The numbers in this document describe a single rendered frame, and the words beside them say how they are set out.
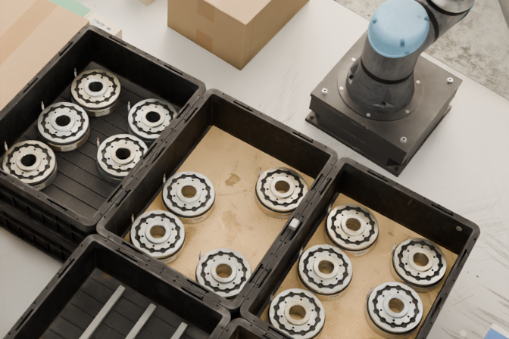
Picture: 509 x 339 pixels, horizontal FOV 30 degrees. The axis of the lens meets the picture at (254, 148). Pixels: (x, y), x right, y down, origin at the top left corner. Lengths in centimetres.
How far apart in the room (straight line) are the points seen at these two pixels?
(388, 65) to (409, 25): 9
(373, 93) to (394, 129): 9
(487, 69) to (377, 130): 133
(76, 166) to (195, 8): 51
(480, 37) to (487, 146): 125
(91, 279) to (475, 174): 89
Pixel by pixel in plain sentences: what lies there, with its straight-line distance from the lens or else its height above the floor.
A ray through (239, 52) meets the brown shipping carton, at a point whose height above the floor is 76.
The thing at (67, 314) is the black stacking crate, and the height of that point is 83.
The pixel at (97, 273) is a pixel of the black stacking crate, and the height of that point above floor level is 83.
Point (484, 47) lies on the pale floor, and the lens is 341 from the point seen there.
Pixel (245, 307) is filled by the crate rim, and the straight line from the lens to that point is 165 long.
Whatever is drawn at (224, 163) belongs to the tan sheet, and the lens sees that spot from 192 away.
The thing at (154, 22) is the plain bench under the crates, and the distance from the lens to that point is 233.
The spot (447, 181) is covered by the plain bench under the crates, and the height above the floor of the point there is 70.
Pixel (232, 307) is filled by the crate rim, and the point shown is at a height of 93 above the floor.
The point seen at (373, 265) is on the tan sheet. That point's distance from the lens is 184.
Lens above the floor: 242
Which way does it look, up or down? 55 degrees down
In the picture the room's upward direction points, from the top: 9 degrees clockwise
